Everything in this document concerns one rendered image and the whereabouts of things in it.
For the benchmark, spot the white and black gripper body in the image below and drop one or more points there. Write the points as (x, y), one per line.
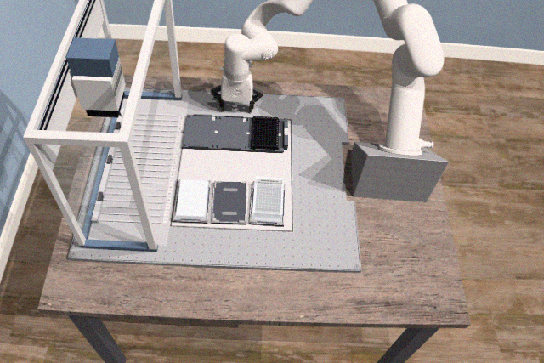
(236, 91)

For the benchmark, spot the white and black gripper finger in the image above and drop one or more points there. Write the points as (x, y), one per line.
(255, 98)
(218, 96)

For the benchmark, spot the black well plate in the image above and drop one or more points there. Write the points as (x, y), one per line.
(265, 133)

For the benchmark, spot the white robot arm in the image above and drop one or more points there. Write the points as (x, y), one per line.
(401, 21)

